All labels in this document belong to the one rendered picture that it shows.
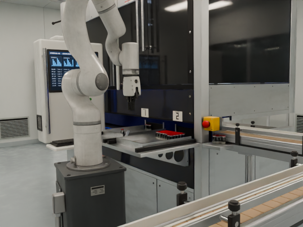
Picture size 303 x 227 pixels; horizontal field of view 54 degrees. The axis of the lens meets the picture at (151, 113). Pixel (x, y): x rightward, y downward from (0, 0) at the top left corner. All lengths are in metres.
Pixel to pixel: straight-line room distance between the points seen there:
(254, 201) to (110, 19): 1.03
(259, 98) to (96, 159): 1.21
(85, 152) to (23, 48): 5.78
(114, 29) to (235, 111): 0.89
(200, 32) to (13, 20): 5.68
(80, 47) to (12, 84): 5.64
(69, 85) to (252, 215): 0.91
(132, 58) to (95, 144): 0.47
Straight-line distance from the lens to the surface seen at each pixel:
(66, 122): 2.32
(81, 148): 1.29
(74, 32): 1.26
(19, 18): 7.05
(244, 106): 1.95
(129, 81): 1.48
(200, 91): 1.66
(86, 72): 1.22
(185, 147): 1.62
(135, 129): 2.19
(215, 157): 1.80
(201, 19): 1.70
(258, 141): 1.58
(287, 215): 0.74
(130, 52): 1.48
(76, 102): 1.31
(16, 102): 6.87
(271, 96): 2.20
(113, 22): 1.42
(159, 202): 2.09
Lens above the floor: 1.20
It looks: 5 degrees down
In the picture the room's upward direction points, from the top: 1 degrees counter-clockwise
